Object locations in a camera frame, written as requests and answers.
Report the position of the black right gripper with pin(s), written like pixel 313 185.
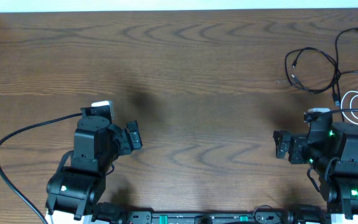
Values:
pixel 283 144

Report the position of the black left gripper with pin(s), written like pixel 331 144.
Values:
pixel 128 139

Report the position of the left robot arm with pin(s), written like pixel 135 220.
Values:
pixel 75 190

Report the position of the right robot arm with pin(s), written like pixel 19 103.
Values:
pixel 331 150

